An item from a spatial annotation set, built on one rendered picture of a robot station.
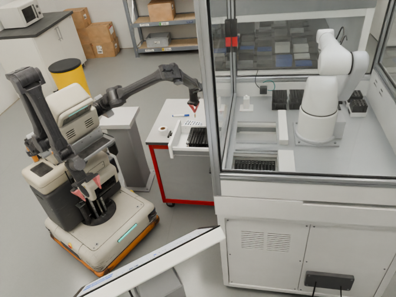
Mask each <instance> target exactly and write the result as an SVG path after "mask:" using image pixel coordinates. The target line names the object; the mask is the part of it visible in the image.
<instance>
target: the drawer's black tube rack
mask: <svg viewBox="0 0 396 297"><path fill-rule="evenodd" d="M197 128H198V127H194V128H193V132H192V134H191V135H189V136H191V138H190V141H189V147H209V145H208V139H207V128H198V129H197Z"/></svg>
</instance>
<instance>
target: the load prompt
mask: <svg viewBox="0 0 396 297"><path fill-rule="evenodd" d="M197 235H199V234H196V235H194V236H192V237H190V238H188V239H186V240H184V241H182V242H180V243H179V244H177V245H175V246H173V247H171V248H169V249H167V250H165V251H163V252H161V253H159V254H157V255H155V256H153V257H151V258H149V259H147V260H145V261H144V262H146V261H148V260H150V259H152V258H155V257H156V256H158V255H161V254H162V253H164V252H166V251H168V250H170V249H172V248H174V247H176V246H178V245H180V244H182V243H184V242H186V241H188V240H190V239H191V238H193V237H195V236H197ZM144 262H141V263H139V264H138V265H135V266H133V267H132V268H130V269H127V270H125V271H124V272H121V273H120V274H118V275H117V276H119V275H121V274H123V273H125V272H127V271H129V270H131V269H133V268H135V267H137V266H139V265H141V264H142V263H144Z"/></svg>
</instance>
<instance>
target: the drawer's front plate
mask: <svg viewBox="0 0 396 297"><path fill-rule="evenodd" d="M181 124H182V123H181V120H178V121H177V124H176V126H175V129H174V131H173V134H172V136H171V139H170V141H169V144H168V147H169V153H170V158H171V159H173V158H174V155H173V147H177V144H178V142H179V139H180V136H181V133H182V130H181Z"/></svg>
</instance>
